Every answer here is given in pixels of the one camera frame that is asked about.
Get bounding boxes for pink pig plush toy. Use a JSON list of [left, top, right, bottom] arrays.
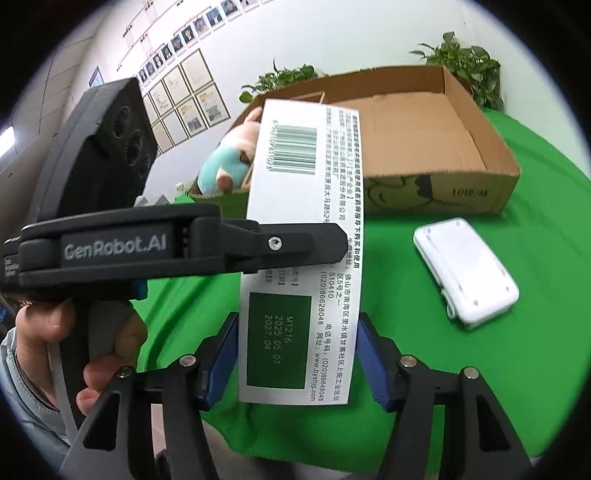
[[198, 110, 264, 195]]

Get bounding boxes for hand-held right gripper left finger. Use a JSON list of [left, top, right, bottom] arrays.
[[60, 311, 241, 480]]

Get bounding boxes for row of wall portrait photos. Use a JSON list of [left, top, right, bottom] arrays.
[[120, 0, 273, 86]]

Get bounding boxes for person's left forearm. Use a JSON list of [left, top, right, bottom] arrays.
[[0, 323, 79, 462]]

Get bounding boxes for white barcode medicine box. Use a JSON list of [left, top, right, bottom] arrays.
[[238, 97, 368, 407]]

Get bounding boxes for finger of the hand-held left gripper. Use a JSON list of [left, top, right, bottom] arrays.
[[191, 218, 348, 276]]

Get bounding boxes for green tablecloth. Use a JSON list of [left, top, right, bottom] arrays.
[[129, 108, 591, 462]]

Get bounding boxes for white plastic case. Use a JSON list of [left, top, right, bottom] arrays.
[[413, 218, 520, 330]]

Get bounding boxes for large shallow cardboard box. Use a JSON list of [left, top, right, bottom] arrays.
[[189, 65, 522, 217]]

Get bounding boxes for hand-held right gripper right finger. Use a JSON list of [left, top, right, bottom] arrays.
[[355, 313, 532, 480]]

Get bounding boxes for person's left hand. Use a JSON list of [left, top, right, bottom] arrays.
[[15, 298, 149, 418]]

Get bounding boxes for bushy green potted plant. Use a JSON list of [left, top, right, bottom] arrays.
[[239, 58, 328, 104]]

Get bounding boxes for small green potted plant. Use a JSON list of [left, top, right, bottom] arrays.
[[411, 31, 505, 112]]

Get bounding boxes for group of framed wall certificates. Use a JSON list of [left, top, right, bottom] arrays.
[[139, 48, 232, 155]]

